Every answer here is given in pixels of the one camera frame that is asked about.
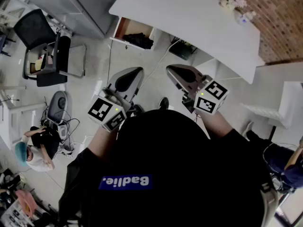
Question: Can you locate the black router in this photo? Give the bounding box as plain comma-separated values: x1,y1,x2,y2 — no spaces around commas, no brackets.
169,41,197,61

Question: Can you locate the black office chair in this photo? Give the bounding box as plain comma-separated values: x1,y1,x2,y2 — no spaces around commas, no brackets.
13,8,87,88

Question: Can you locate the person's black shirt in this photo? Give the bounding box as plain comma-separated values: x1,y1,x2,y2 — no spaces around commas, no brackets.
58,109,280,227

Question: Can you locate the person's right forearm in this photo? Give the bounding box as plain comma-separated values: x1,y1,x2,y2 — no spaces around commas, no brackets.
196,109,234,140

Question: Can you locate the pink cloth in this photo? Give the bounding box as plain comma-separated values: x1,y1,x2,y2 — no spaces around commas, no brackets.
15,189,38,218

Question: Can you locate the person's left forearm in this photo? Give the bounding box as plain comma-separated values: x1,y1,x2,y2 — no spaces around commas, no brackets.
87,126,119,161

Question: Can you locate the black cable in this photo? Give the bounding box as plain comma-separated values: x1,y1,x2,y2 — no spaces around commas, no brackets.
107,40,114,85

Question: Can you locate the white flower pot plant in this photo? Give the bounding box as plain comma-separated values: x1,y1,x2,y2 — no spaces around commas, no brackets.
219,0,248,21

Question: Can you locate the clear plastic water bottle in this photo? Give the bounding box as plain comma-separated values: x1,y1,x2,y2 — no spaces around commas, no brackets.
238,10,258,26

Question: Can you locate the black cloth bundle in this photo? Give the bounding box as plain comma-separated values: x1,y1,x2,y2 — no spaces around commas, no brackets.
122,33,154,50

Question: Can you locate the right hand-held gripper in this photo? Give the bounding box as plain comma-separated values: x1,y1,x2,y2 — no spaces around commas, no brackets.
165,64,230,116

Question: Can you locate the wooden drawer with white front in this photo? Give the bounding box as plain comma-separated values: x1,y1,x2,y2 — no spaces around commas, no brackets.
110,17,156,52

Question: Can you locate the person's right black shoe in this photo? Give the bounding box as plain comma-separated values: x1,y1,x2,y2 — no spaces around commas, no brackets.
158,96,170,110

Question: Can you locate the grey cabinet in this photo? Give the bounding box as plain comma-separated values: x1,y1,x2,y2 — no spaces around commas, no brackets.
16,0,119,40

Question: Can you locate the white counter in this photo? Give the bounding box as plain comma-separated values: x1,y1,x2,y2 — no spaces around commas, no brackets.
240,61,303,130

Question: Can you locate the grey oval device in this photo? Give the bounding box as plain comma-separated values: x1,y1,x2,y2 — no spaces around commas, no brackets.
46,90,69,125

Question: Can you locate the white curved reception desk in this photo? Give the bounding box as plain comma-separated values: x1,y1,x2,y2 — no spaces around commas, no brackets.
108,0,266,85

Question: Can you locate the white cable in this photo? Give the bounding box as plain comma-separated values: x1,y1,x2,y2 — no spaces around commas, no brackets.
141,38,181,90

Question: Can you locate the person's left hand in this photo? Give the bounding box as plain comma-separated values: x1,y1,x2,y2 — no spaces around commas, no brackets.
105,89,125,106

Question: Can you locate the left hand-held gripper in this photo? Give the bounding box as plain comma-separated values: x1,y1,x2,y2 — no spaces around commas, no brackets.
87,66,144,132

